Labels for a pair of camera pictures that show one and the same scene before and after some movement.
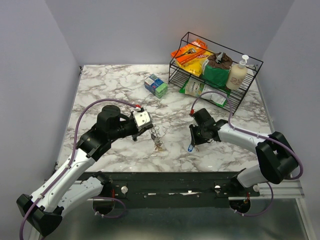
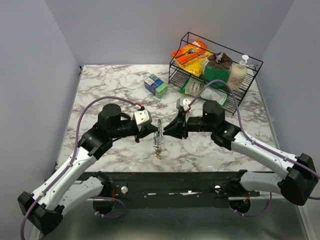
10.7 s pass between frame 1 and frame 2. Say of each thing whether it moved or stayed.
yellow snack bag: stayed
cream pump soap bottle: stayed
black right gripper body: moved
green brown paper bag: stayed
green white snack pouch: stayed
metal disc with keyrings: moved
